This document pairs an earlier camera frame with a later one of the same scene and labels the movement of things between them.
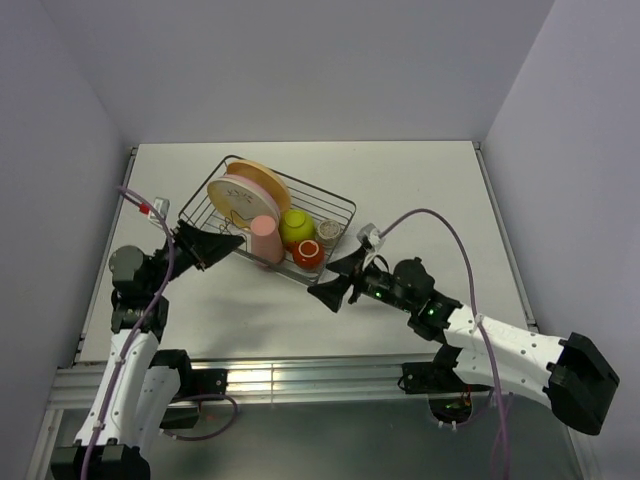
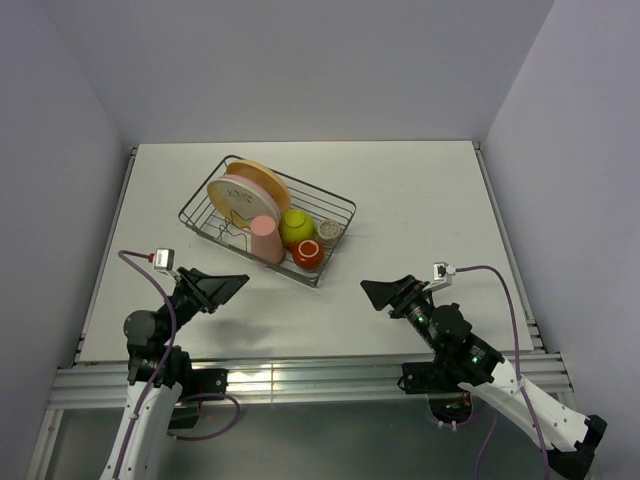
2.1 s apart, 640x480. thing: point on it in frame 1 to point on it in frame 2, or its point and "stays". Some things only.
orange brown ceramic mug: [308, 254] stays
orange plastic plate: [273, 185] stays
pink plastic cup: [266, 240] stays
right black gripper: [350, 265] to [398, 293]
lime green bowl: [297, 225] stays
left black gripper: [200, 247] to [207, 291]
